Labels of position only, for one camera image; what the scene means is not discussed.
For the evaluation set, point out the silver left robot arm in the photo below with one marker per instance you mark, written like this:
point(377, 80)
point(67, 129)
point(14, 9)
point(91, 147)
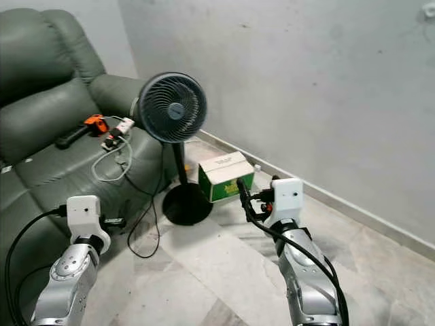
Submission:
point(69, 282)

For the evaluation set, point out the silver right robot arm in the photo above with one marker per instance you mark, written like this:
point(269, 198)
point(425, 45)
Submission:
point(309, 278)

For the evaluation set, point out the green and white cardboard box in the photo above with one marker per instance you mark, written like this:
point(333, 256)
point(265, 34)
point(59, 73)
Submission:
point(225, 176)

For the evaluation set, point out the white and red device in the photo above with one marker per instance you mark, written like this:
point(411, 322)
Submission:
point(122, 127)

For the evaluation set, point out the orange and black tool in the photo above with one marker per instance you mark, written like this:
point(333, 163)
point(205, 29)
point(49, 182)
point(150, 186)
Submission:
point(94, 123)

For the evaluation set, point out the black standing fan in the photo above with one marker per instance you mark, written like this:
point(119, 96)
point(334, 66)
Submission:
point(172, 107)

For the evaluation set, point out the dark green leather sofa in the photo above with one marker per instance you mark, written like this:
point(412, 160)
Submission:
point(41, 129)

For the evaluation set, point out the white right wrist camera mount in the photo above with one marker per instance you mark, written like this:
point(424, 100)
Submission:
point(287, 197)

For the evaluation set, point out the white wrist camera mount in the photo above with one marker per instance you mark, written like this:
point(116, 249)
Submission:
point(287, 197)
point(83, 214)

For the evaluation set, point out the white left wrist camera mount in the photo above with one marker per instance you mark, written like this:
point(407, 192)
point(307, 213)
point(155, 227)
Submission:
point(83, 214)

